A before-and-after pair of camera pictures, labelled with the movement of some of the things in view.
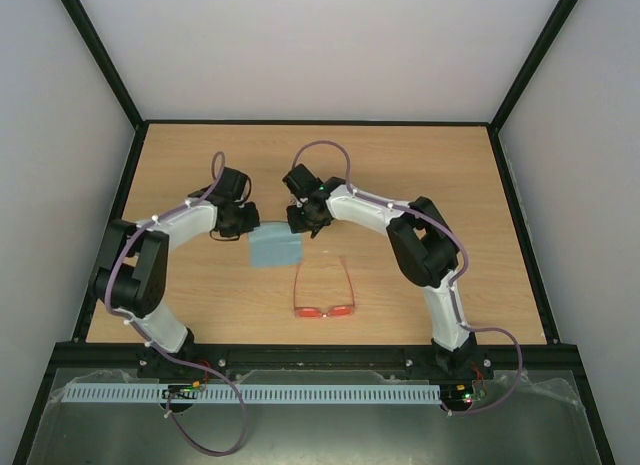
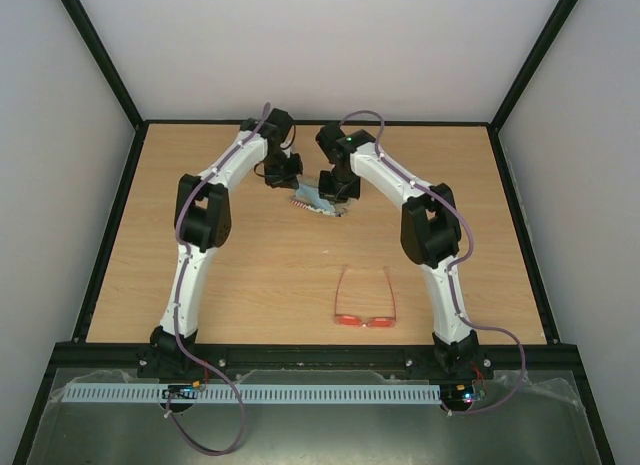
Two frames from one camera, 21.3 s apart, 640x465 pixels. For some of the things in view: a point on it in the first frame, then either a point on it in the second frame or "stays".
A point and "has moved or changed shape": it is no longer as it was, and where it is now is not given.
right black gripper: x=298 y=219 -> x=338 y=191
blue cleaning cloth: x=272 y=244 has moved or changed shape
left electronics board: x=182 y=392 stays
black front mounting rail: x=378 y=357 stays
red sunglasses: x=331 y=311 -> x=357 y=321
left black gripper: x=254 y=222 -> x=288 y=181
